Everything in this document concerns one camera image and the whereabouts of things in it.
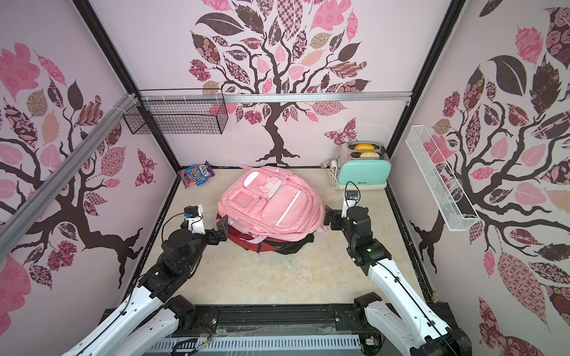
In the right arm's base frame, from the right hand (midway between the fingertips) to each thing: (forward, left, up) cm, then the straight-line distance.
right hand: (338, 209), depth 79 cm
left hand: (-5, +44, +2) cm, 45 cm away
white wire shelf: (+2, -33, +12) cm, 35 cm away
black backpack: (-7, +20, -16) cm, 26 cm away
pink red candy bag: (+32, +72, -17) cm, 81 cm away
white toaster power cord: (+26, -4, -14) cm, 30 cm away
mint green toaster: (+27, -18, -5) cm, 33 cm away
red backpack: (-5, +39, -10) cm, 41 cm away
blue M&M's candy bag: (+36, +68, -15) cm, 78 cm away
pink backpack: (+10, +26, -9) cm, 30 cm away
